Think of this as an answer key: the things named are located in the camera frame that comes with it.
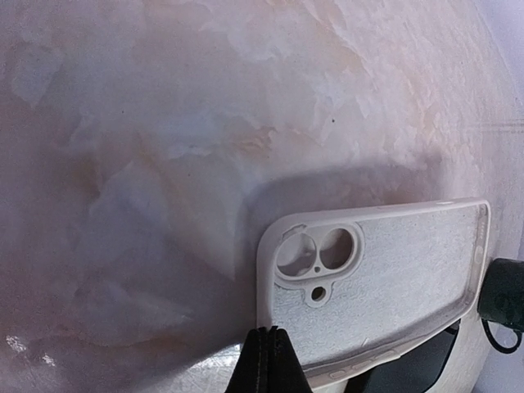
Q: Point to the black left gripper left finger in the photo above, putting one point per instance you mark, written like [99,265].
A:
[251,373]

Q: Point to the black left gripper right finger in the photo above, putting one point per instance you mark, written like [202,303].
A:
[285,375]

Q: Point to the clear white phone case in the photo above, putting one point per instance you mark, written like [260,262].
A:
[361,287]

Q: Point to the black phone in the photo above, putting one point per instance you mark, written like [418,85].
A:
[416,371]

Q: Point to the dark green mug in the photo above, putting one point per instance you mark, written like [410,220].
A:
[501,301]

